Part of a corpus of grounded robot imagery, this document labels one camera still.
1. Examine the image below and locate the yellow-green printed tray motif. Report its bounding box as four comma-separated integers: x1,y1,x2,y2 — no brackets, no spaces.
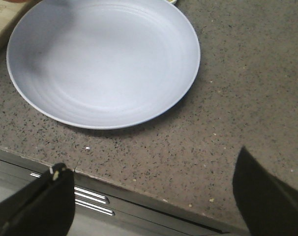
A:
167,0,177,4

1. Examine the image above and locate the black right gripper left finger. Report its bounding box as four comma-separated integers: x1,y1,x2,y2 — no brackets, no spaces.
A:
0,163,75,236

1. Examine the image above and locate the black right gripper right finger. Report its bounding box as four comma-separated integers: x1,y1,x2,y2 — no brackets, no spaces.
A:
232,147,298,236

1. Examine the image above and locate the wooden cutting board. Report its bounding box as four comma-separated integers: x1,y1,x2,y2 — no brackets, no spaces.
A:
0,0,39,50

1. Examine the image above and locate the chrome drawer handle upper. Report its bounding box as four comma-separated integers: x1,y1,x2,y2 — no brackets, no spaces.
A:
30,172,110,205

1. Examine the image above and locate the chrome drawer handle lower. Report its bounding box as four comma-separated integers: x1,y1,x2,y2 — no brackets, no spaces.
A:
75,199,115,216

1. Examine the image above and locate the chrome drawer handle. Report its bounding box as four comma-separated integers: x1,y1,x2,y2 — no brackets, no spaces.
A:
30,172,110,205
75,199,115,216

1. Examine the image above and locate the light blue plate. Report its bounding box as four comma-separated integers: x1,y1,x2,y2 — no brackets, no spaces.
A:
6,0,201,130

